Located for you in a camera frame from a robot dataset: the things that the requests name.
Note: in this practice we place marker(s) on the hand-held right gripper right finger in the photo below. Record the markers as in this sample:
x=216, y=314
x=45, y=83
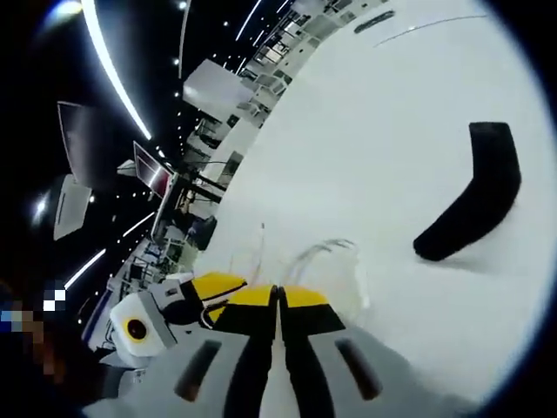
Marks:
x=348, y=374

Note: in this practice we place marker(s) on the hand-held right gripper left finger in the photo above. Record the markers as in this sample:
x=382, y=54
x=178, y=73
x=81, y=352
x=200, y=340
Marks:
x=209, y=374

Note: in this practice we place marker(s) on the white desktop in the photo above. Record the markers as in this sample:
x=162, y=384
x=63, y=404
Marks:
x=370, y=130

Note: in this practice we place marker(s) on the white ceiling air conditioner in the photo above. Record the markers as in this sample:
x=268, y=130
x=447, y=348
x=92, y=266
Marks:
x=71, y=206

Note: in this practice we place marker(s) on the laptop with red screen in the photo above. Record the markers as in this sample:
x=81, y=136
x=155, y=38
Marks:
x=152, y=170

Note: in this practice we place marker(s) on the black laptop stand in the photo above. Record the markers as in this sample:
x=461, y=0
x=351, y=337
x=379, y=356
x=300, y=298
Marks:
x=196, y=191

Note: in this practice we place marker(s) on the dark flat panel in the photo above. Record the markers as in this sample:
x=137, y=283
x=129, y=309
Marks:
x=93, y=143

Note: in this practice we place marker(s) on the group of white office chairs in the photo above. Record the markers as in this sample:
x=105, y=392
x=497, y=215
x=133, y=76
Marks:
x=278, y=78

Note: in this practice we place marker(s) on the long curved ceiling light strip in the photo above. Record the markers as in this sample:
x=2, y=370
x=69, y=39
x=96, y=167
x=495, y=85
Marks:
x=111, y=69

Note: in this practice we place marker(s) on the white square pillar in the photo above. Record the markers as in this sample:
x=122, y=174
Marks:
x=213, y=87

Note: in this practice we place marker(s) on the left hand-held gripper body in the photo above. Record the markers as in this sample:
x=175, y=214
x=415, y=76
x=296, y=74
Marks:
x=139, y=318

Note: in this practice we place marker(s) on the black strip on table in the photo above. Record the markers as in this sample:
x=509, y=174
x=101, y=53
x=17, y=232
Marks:
x=374, y=22

